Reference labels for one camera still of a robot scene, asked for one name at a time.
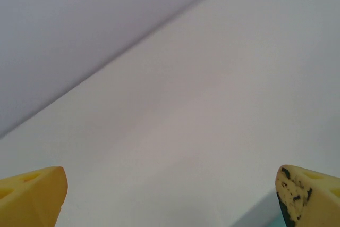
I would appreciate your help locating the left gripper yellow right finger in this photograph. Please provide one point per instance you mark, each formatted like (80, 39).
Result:
(313, 200)

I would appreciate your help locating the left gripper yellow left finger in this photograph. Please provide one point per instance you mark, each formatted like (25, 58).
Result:
(32, 197)

